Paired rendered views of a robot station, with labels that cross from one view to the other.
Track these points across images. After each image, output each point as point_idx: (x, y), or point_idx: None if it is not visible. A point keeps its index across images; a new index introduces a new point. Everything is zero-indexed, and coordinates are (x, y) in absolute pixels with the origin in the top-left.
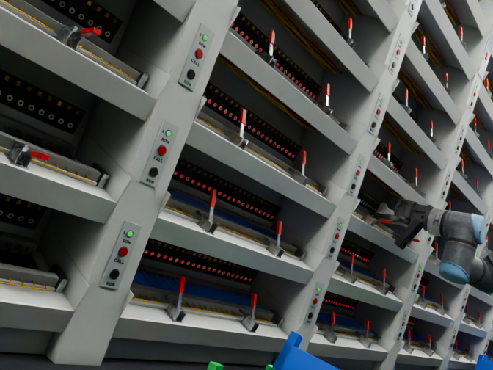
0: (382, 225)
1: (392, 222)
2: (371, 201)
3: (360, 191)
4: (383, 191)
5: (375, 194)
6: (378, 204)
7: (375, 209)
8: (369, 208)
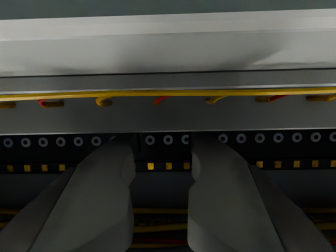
0: (144, 126)
1: (99, 213)
2: (79, 158)
3: (176, 162)
4: (11, 192)
5: (40, 175)
6: (30, 165)
7: (28, 144)
8: (65, 136)
